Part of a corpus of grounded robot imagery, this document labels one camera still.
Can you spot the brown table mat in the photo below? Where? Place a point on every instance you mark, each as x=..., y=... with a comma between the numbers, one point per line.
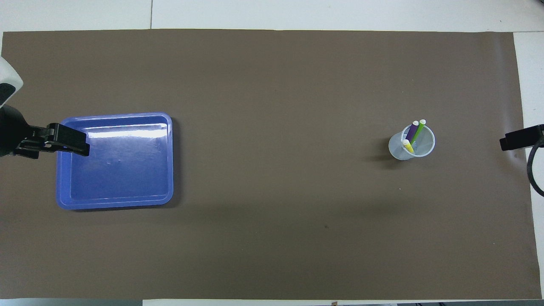
x=272, y=106

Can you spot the yellow marker pen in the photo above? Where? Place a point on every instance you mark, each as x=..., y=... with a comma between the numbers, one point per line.
x=408, y=146

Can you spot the translucent plastic cup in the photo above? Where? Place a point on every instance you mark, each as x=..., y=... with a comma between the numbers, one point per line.
x=397, y=152

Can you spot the purple marker pen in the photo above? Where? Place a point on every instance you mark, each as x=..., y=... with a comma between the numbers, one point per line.
x=413, y=129

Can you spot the blue plastic tray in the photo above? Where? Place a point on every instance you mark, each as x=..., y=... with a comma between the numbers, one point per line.
x=123, y=174

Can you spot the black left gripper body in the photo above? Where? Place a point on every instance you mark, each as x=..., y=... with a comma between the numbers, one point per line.
x=12, y=131

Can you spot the green marker pen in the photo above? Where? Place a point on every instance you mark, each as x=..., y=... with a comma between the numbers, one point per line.
x=420, y=128

